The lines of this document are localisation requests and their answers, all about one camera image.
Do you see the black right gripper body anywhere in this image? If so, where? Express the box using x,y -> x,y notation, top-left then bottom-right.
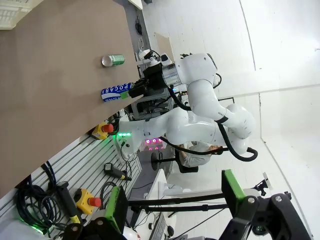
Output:
141,62 -> 168,93

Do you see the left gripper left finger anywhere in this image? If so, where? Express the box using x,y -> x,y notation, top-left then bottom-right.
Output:
61,184 -> 130,240

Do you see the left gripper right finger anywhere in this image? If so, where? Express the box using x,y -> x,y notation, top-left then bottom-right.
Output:
219,168 -> 314,240

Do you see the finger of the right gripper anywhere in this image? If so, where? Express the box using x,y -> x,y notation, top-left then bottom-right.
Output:
120,84 -> 149,99
134,77 -> 151,87

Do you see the blue Pocari drink can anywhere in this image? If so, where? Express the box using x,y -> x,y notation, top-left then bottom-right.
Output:
100,82 -> 133,103

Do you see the green drink can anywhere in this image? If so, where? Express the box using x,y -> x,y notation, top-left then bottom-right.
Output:
101,54 -> 125,68

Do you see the brown cardboard panel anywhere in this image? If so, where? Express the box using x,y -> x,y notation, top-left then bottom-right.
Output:
154,31 -> 175,64

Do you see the yellow emergency stop box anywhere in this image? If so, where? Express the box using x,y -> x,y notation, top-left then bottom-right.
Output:
90,121 -> 115,141
74,188 -> 102,216

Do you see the black handheld scanner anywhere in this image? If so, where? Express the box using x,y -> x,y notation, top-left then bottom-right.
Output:
103,162 -> 133,182

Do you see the white office desk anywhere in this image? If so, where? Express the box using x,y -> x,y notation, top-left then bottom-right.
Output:
132,168 -> 191,240

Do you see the computer with pink lights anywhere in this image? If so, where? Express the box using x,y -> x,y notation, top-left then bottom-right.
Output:
141,136 -> 166,153

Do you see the black office chair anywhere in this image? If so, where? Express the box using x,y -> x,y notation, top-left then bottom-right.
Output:
150,146 -> 201,175

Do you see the seated person in grey shirt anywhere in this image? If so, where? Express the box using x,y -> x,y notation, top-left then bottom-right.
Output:
174,141 -> 226,168

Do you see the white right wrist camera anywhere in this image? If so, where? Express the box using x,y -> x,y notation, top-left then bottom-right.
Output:
138,49 -> 173,67

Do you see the black handheld enabling switch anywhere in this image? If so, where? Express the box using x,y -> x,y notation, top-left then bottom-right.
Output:
56,181 -> 83,224

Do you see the aluminium profile base frame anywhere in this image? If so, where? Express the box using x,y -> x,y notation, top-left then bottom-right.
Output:
0,129 -> 144,240

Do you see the black right arm cable sleeve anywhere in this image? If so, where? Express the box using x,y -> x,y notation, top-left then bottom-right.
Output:
159,72 -> 259,162

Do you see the dark cable bundle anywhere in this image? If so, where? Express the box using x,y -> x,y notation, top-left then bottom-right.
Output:
14,159 -> 62,232

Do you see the cream basket with brown handles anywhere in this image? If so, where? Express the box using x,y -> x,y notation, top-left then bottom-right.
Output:
0,0 -> 34,30

